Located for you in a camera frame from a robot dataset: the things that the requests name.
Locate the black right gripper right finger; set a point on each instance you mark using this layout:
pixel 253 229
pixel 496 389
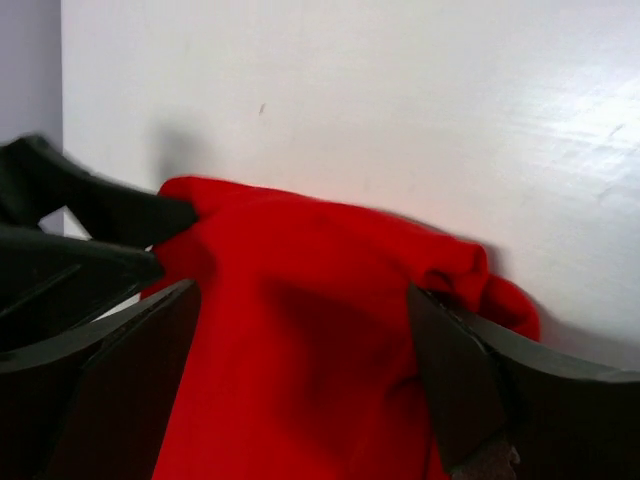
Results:
pixel 505 407

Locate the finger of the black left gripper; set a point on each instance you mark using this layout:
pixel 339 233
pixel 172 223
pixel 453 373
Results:
pixel 37 180
pixel 51 283

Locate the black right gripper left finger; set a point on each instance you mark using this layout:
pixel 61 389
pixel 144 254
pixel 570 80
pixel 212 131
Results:
pixel 94 402

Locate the red t-shirt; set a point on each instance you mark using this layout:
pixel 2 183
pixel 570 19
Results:
pixel 302 365

